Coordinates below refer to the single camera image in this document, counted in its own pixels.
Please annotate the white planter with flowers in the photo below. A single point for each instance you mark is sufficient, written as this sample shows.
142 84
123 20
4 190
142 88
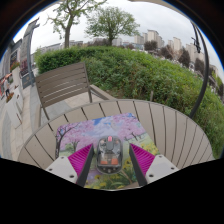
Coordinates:
15 68
14 108

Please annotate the tree with forked trunk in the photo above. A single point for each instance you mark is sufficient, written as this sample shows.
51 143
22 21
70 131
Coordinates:
68 26

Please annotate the brown slatted chair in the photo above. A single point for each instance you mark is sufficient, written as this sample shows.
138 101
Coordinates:
61 83

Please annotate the transparent grey computer mouse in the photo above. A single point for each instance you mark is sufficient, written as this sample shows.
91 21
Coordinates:
109 155

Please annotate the distant apartment buildings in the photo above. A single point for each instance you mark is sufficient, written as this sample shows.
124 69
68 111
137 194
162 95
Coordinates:
173 43

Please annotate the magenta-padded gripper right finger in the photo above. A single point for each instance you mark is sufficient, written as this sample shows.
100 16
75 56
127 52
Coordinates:
144 159

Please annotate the flower-print mouse pad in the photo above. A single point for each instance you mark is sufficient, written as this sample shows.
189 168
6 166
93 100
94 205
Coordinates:
83 131

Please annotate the dark curved parasol pole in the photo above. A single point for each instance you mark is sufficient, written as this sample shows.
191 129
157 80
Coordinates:
204 76

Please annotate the dark grey sign post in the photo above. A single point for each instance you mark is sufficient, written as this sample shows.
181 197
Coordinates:
27 50

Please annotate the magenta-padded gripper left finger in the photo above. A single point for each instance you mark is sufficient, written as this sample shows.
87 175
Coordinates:
80 160

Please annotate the green hedge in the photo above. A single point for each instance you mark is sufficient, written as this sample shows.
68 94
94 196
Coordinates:
143 73

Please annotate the round leafy tree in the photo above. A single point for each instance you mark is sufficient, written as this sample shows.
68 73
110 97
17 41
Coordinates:
111 23

